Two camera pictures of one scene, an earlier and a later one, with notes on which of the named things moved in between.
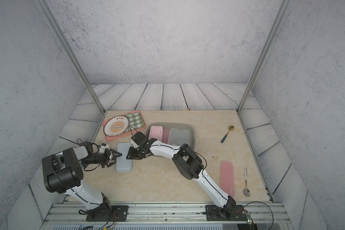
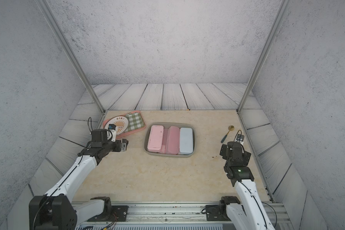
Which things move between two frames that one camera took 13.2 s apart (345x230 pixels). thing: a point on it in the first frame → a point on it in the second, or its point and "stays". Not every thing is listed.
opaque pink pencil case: x=156 y=132 stays
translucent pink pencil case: x=165 y=137 stays
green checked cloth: x=135 y=121 stays
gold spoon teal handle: x=230 y=128 stays
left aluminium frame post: x=50 y=17 stays
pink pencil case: x=227 y=183 → x=173 y=141
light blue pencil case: x=122 y=164 → x=186 y=144
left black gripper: x=107 y=155 → x=124 y=145
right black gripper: x=131 y=155 → x=224 y=151
